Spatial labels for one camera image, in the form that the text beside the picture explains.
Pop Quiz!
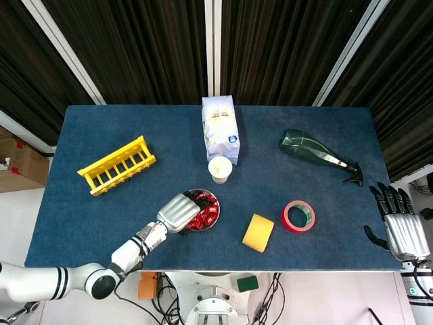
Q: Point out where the brown cardboard box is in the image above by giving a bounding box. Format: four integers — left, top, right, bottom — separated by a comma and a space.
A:
0, 125, 51, 194

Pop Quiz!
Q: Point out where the black cable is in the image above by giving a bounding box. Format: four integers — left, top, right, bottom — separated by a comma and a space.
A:
252, 272, 285, 325
148, 272, 185, 325

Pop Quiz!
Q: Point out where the white paper cup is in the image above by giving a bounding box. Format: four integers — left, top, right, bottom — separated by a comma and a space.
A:
208, 156, 233, 185

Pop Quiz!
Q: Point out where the white blue paper bag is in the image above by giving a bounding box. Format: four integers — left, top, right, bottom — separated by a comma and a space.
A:
201, 95, 242, 166

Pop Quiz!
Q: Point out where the green block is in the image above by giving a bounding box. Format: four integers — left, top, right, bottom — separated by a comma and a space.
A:
236, 276, 259, 293

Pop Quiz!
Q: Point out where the orange box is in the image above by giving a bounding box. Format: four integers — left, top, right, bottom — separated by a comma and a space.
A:
137, 272, 160, 301

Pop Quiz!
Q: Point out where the yellow plastic tube rack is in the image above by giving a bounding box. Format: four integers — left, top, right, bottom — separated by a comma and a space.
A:
76, 135, 157, 197

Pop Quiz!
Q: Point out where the red tape roll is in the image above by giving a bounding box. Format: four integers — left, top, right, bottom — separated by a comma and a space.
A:
282, 200, 317, 234

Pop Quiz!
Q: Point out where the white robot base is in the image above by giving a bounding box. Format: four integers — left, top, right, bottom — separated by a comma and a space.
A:
164, 272, 260, 325

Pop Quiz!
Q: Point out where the blue table cloth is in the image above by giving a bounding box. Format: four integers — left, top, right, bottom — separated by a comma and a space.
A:
24, 104, 402, 272

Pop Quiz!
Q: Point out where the round steel plate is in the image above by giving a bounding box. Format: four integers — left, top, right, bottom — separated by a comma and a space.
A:
181, 188, 221, 233

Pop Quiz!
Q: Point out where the green spray bottle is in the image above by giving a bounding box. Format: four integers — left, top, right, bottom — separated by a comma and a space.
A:
277, 128, 365, 186

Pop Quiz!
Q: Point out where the yellow sponge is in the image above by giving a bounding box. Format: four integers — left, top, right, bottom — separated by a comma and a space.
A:
242, 213, 275, 254

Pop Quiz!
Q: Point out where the white aluminium post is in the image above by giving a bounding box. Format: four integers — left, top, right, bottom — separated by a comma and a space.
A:
20, 0, 108, 105
204, 0, 223, 97
311, 0, 386, 108

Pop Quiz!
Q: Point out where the black curtain panel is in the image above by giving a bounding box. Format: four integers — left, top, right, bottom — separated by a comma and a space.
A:
324, 0, 433, 183
40, 0, 208, 105
221, 0, 371, 106
0, 0, 97, 146

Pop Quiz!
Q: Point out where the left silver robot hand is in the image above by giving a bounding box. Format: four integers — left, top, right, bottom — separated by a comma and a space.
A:
156, 190, 219, 237

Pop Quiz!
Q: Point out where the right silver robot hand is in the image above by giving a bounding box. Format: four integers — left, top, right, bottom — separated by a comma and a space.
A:
363, 181, 432, 262

